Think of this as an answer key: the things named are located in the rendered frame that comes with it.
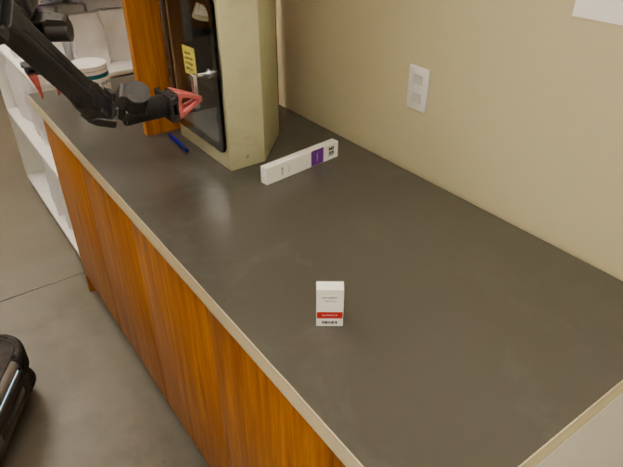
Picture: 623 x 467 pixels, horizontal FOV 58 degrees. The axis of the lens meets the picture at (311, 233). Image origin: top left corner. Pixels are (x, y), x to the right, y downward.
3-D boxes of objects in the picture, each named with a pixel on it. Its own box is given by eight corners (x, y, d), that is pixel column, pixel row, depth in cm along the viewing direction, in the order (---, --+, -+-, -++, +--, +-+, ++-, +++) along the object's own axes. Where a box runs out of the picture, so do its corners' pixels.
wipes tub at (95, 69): (107, 95, 207) (98, 55, 199) (120, 106, 198) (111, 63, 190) (70, 103, 200) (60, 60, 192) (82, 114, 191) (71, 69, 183)
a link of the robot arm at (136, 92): (92, 93, 136) (91, 125, 133) (95, 67, 126) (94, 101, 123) (144, 100, 140) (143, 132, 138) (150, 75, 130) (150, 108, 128)
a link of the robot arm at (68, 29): (18, -10, 148) (9, 6, 142) (62, -11, 149) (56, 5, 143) (34, 31, 157) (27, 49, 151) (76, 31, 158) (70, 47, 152)
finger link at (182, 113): (191, 80, 146) (158, 87, 141) (204, 87, 141) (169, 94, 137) (195, 106, 150) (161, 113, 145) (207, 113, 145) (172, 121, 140)
